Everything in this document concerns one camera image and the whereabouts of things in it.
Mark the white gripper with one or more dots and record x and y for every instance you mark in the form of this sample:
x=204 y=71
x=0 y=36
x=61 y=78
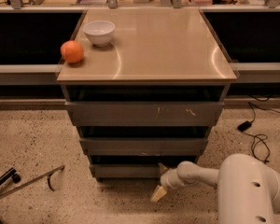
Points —
x=168 y=179

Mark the grey bottom drawer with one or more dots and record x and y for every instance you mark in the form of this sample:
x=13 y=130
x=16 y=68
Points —
x=131 y=171

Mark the grey drawer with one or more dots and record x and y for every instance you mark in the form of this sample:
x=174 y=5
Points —
x=143 y=146
x=153 y=114
x=131 y=171

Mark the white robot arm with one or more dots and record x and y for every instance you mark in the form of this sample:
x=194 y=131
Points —
x=248 y=191

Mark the grey middle drawer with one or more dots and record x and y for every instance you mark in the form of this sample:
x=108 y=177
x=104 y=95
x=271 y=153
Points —
x=143 y=146

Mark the grey drawer cabinet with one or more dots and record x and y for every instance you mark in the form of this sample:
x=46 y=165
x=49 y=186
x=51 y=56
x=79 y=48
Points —
x=151 y=96

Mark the grey top drawer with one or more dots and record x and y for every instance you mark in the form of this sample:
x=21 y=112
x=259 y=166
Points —
x=153 y=114

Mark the metal stand leg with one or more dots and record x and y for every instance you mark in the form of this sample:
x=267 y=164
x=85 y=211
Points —
x=46 y=175

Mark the black power adapter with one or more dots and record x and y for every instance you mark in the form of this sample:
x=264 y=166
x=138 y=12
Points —
x=244 y=126

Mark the black caster wheel bar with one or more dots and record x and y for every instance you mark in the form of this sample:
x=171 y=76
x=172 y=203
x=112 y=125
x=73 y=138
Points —
x=11 y=173

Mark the orange fruit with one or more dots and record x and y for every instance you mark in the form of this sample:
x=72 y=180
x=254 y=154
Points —
x=72 y=51

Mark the white bowl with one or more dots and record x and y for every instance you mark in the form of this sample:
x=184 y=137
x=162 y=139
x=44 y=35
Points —
x=100 y=33

